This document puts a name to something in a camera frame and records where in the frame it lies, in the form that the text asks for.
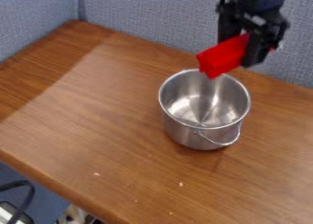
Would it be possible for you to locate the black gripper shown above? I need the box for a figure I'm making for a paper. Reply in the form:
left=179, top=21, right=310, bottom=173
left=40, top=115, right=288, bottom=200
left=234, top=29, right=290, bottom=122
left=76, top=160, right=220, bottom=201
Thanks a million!
left=217, top=0, right=286, bottom=68

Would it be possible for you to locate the red rectangular block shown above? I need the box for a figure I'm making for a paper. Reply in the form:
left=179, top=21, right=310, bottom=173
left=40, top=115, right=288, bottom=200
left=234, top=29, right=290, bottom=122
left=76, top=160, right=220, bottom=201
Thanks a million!
left=195, top=34, right=249, bottom=79

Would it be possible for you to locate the white object under table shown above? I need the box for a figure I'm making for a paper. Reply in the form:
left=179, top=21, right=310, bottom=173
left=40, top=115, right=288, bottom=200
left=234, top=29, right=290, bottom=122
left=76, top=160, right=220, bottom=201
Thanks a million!
left=55, top=205, right=95, bottom=224

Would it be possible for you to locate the grey object bottom left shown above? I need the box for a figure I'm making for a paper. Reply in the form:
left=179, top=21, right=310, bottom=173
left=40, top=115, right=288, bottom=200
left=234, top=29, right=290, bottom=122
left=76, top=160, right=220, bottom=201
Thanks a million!
left=0, top=201, right=35, bottom=224

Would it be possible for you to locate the metal pot with handle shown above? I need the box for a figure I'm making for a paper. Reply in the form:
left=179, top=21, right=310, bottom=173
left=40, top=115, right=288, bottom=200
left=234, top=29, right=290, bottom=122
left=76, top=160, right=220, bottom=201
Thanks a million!
left=158, top=69, right=250, bottom=151

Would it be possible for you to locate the black cable loop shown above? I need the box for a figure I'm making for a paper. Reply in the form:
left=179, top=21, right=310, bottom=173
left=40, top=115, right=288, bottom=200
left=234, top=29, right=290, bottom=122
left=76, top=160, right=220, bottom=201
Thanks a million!
left=0, top=179, right=36, bottom=224

